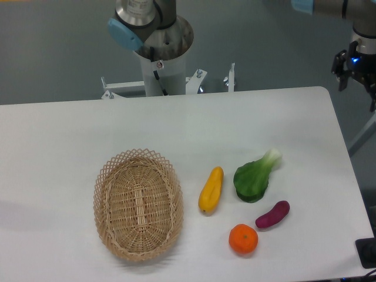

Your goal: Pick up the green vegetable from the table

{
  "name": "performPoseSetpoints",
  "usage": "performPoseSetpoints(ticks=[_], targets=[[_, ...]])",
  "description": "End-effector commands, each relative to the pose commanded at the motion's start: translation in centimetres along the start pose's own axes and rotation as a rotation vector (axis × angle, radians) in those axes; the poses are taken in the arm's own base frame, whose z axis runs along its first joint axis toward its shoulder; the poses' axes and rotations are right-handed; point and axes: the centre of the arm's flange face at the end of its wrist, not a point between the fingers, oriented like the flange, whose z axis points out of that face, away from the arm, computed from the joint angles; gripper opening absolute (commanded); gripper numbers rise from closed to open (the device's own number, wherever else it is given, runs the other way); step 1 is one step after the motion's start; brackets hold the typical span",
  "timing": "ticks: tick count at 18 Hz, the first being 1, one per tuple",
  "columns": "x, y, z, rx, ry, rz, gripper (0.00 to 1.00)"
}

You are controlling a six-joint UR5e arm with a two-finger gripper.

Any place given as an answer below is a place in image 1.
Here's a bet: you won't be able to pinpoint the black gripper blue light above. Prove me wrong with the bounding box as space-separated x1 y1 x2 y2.
331 41 376 112

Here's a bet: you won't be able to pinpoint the green bok choy vegetable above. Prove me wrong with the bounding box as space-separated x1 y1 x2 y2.
233 149 282 203

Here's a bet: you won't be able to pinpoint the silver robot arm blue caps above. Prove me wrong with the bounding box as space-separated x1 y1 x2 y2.
108 1 375 110

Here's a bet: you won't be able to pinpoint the grey metal stand leg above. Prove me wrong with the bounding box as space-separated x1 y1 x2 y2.
347 112 375 157

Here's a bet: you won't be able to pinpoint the purple sweet potato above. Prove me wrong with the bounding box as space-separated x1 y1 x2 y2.
255 200 290 229

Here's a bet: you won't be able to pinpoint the black device at table edge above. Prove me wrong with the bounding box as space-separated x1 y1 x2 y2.
355 238 375 269

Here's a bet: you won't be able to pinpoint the yellow squash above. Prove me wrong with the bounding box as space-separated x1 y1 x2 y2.
198 166 224 213

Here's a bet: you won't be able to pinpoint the orange mandarin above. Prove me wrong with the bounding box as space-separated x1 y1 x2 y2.
229 224 259 255

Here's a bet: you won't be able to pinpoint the woven wicker basket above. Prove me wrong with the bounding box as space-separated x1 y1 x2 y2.
93 149 183 262

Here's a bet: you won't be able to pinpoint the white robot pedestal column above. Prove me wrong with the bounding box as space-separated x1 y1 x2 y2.
137 54 186 97

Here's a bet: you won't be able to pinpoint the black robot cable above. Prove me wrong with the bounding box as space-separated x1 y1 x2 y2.
149 46 170 96

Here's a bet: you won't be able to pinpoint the white metal base frame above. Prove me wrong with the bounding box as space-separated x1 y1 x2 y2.
100 62 237 99

